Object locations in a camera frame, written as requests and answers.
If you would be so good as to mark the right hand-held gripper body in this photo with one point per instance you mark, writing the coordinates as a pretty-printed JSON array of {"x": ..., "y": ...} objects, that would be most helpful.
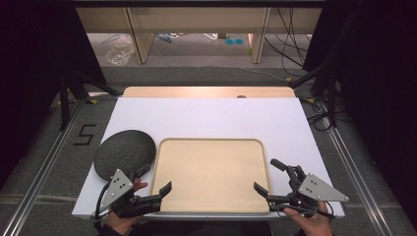
[{"x": 314, "y": 190}]

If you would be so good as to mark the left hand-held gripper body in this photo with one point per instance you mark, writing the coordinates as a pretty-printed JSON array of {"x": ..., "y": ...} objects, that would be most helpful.
[{"x": 119, "y": 187}]

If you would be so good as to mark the person's right hand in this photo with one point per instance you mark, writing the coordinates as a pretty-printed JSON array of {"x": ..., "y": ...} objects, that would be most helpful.
[{"x": 309, "y": 224}]

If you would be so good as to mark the person's left hand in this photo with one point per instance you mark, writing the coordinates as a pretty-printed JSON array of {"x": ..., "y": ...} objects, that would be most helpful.
[{"x": 124, "y": 223}]

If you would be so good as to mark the dark grey round plate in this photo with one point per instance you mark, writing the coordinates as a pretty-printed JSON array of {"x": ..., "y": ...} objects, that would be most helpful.
[{"x": 124, "y": 154}]

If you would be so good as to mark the beige rectangular tray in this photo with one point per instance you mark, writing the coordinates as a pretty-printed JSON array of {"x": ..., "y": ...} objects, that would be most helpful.
[{"x": 209, "y": 177}]

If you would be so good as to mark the yellow tape piece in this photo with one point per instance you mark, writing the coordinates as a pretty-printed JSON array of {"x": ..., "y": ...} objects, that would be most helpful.
[
  {"x": 288, "y": 79},
  {"x": 93, "y": 102},
  {"x": 310, "y": 100}
]

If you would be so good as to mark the white board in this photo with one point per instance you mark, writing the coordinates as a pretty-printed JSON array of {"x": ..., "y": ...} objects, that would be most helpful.
[{"x": 209, "y": 118}]

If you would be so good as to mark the black tripod stand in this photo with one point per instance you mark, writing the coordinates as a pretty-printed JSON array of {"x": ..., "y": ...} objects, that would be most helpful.
[
  {"x": 329, "y": 88},
  {"x": 67, "y": 95}
]

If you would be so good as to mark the wooden table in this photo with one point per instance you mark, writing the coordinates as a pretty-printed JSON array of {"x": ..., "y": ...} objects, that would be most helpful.
[{"x": 196, "y": 91}]

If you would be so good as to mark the clear plastic bag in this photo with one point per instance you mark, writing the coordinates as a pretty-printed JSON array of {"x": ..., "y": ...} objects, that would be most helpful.
[{"x": 119, "y": 50}]

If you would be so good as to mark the black curtain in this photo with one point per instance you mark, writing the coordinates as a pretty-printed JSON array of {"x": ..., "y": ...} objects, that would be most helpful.
[
  {"x": 380, "y": 82},
  {"x": 32, "y": 65}
]

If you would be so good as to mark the blue round disc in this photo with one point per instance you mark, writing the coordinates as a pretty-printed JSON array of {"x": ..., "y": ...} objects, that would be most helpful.
[
  {"x": 229, "y": 41},
  {"x": 239, "y": 41}
]

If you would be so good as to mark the wooden desk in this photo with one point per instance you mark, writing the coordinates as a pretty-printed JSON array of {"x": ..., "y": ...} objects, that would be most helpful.
[{"x": 141, "y": 36}]

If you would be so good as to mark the metal floor rail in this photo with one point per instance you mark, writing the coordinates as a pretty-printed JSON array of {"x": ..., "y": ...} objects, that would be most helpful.
[
  {"x": 355, "y": 177},
  {"x": 39, "y": 177}
]

